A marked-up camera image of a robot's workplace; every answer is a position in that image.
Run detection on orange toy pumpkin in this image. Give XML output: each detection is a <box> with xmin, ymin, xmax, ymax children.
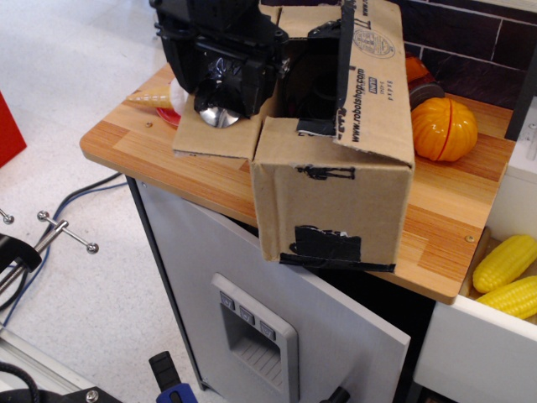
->
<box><xmin>411</xmin><ymin>97</ymin><xmax>478</xmax><ymax>162</ymax></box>

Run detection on black blue floor cables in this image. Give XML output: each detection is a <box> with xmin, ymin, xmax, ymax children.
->
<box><xmin>0</xmin><ymin>171</ymin><xmax>129</xmax><ymax>328</ymax></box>

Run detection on red plastic plate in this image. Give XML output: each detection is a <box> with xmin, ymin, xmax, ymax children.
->
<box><xmin>156</xmin><ymin>107</ymin><xmax>181</xmax><ymax>128</ymax></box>

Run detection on brown cardboard box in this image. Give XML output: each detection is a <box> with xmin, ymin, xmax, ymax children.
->
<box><xmin>173</xmin><ymin>1</ymin><xmax>414</xmax><ymax>271</ymax></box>

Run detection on metal clamp with black body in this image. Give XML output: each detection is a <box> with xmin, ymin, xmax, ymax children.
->
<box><xmin>1</xmin><ymin>211</ymin><xmax>100</xmax><ymax>294</ymax></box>

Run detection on orange brown toy jar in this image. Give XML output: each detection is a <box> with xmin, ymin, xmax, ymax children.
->
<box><xmin>405</xmin><ymin>52</ymin><xmax>445</xmax><ymax>110</ymax></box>

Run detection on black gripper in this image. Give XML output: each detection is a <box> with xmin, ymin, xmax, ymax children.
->
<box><xmin>150</xmin><ymin>0</ymin><xmax>289</xmax><ymax>128</ymax></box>

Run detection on blue black clamp handle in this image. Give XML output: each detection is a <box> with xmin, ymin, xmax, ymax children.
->
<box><xmin>149</xmin><ymin>351</ymin><xmax>198</xmax><ymax>403</ymax></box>

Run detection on grey toy fridge door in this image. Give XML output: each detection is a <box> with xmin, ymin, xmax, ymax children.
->
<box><xmin>128</xmin><ymin>179</ymin><xmax>410</xmax><ymax>402</ymax></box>

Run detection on toy ice cream cone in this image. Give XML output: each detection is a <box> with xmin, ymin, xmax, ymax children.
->
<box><xmin>126</xmin><ymin>79</ymin><xmax>189</xmax><ymax>115</ymax></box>

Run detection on black knob at bottom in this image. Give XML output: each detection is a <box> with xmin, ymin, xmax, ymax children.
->
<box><xmin>320</xmin><ymin>386</ymin><xmax>350</xmax><ymax>403</ymax></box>

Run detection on yellow toy corn lower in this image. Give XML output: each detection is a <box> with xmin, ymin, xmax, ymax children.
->
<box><xmin>477</xmin><ymin>275</ymin><xmax>536</xmax><ymax>319</ymax></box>

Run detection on yellow toy corn upper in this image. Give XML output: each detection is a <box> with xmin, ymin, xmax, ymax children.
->
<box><xmin>472</xmin><ymin>235</ymin><xmax>536</xmax><ymax>294</ymax></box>

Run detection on black corrugated cable sleeve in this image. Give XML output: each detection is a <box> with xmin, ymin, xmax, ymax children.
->
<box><xmin>0</xmin><ymin>360</ymin><xmax>43</xmax><ymax>403</ymax></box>

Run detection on red box at left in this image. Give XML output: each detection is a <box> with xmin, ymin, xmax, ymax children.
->
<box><xmin>0</xmin><ymin>95</ymin><xmax>27</xmax><ymax>167</ymax></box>

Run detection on white drawer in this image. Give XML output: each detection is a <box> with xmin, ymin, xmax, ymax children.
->
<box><xmin>414</xmin><ymin>163</ymin><xmax>536</xmax><ymax>402</ymax></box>

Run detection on yellow toy corn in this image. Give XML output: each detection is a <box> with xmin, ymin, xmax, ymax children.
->
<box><xmin>472</xmin><ymin>235</ymin><xmax>536</xmax><ymax>294</ymax></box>
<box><xmin>477</xmin><ymin>275</ymin><xmax>536</xmax><ymax>319</ymax></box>

